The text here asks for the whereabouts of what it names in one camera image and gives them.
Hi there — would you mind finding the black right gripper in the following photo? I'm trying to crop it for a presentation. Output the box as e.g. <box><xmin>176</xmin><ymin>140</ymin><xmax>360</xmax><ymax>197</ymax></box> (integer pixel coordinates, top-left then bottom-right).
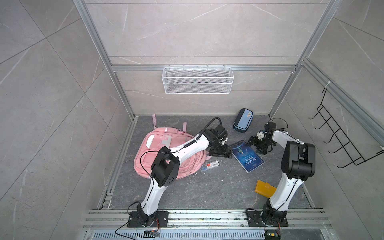
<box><xmin>246</xmin><ymin>136</ymin><xmax>275</xmax><ymax>154</ymax></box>

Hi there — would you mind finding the blue Little Prince book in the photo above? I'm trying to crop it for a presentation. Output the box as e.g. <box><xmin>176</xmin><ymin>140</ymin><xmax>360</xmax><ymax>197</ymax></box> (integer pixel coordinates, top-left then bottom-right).
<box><xmin>229</xmin><ymin>140</ymin><xmax>264</xmax><ymax>173</ymax></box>

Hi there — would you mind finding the pink student backpack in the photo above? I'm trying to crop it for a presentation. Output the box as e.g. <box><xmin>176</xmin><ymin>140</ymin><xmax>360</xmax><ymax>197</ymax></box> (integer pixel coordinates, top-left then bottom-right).
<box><xmin>133</xmin><ymin>113</ymin><xmax>212</xmax><ymax>180</ymax></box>

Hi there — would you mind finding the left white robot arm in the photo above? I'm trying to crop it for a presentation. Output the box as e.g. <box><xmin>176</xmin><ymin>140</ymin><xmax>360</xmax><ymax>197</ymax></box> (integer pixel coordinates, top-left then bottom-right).
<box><xmin>137</xmin><ymin>124</ymin><xmax>231</xmax><ymax>217</ymax></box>

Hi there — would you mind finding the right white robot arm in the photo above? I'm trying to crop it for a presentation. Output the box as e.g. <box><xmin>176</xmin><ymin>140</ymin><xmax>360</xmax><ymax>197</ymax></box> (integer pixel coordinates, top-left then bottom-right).
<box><xmin>247</xmin><ymin>129</ymin><xmax>316</xmax><ymax>218</ymax></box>

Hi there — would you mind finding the blue pencil case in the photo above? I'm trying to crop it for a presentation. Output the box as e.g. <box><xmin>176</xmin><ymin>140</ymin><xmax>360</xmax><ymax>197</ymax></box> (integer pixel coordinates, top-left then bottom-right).
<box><xmin>233</xmin><ymin>108</ymin><xmax>254</xmax><ymax>133</ymax></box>

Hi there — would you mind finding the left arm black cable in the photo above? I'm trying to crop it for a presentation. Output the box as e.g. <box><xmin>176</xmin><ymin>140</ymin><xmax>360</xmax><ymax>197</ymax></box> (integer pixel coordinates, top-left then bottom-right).
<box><xmin>114</xmin><ymin>116</ymin><xmax>223</xmax><ymax>240</ymax></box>

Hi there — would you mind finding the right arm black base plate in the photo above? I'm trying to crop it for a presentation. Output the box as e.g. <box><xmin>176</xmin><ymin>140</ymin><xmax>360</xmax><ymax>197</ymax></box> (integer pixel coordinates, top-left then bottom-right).
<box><xmin>245</xmin><ymin>209</ymin><xmax>289</xmax><ymax>227</ymax></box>

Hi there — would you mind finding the white wire mesh basket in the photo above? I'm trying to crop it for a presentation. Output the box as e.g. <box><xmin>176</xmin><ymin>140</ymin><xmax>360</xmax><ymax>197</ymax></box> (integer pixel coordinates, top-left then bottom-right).
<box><xmin>162</xmin><ymin>67</ymin><xmax>234</xmax><ymax>95</ymax></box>

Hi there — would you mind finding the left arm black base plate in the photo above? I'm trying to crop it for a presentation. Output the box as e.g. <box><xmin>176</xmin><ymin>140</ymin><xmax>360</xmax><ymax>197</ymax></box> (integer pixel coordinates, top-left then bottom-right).
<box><xmin>127</xmin><ymin>211</ymin><xmax>169</xmax><ymax>228</ymax></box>

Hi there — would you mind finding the black wire hook rack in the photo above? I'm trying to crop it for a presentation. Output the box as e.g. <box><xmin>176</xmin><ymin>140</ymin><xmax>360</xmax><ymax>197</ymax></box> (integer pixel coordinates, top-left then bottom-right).
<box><xmin>308</xmin><ymin>88</ymin><xmax>384</xmax><ymax>169</ymax></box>

